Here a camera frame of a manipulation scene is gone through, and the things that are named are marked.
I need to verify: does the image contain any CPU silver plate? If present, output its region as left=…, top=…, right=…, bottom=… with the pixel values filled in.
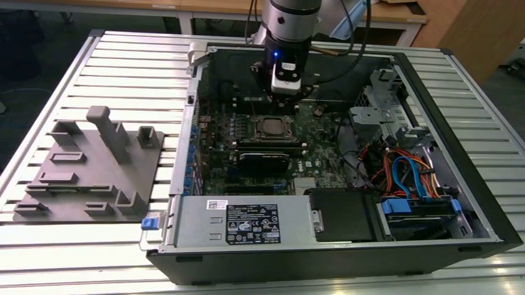
left=262, top=119, right=289, bottom=135

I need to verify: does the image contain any metal socket cover frame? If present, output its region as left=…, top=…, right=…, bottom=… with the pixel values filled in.
left=254, top=116, right=297, bottom=143

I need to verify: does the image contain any CPU socket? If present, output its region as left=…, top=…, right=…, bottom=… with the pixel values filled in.
left=253, top=115, right=299, bottom=144

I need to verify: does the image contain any black expansion slot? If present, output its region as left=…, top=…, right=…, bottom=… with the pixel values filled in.
left=224, top=185, right=294, bottom=195

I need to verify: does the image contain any RAM stick white label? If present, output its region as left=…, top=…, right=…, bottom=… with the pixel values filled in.
left=241, top=95, right=270, bottom=107

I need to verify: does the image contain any black RAM stick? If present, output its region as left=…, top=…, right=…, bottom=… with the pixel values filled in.
left=236, top=141, right=305, bottom=149
left=236, top=146, right=307, bottom=156

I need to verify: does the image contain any pale blue plastic panel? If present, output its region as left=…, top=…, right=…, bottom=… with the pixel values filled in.
left=329, top=0, right=366, bottom=38

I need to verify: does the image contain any green motherboard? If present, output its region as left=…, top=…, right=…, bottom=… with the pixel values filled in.
left=192, top=101, right=362, bottom=197

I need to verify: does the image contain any metal drive cage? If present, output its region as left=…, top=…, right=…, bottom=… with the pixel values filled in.
left=347, top=69, right=436, bottom=148

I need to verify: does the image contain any black graphics card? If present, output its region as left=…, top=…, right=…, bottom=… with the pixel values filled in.
left=236, top=152, right=293, bottom=178

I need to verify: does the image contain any black drive bay box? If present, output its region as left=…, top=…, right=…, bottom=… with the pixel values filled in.
left=307, top=187, right=386, bottom=243

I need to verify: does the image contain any hard disk in blue carrier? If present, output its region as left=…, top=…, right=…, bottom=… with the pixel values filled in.
left=379, top=196, right=462, bottom=242

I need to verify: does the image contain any silver power supply unit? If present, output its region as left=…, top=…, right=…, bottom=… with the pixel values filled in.
left=163, top=195, right=319, bottom=246

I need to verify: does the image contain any wooden cabinet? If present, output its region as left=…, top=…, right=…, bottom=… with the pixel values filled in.
left=413, top=0, right=525, bottom=84

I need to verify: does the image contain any black PC case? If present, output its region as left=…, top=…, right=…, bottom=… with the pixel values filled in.
left=146, top=41, right=524, bottom=286

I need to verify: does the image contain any grey parts rack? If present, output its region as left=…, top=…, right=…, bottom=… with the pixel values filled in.
left=12, top=106, right=166, bottom=222

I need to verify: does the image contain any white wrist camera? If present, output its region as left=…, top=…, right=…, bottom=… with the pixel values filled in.
left=270, top=60, right=303, bottom=95

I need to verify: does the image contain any black wire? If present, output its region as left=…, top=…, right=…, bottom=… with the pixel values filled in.
left=335, top=122, right=374, bottom=188

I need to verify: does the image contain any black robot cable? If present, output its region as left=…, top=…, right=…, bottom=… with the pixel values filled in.
left=314, top=0, right=373, bottom=84

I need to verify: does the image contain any grey case corner bracket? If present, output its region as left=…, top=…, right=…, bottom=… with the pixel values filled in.
left=186, top=41, right=210, bottom=76

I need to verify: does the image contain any blue data wire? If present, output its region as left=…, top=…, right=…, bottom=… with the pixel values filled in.
left=390, top=155, right=430, bottom=202

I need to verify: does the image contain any orange wire bundle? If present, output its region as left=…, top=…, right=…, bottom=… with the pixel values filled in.
left=383, top=147, right=450, bottom=200

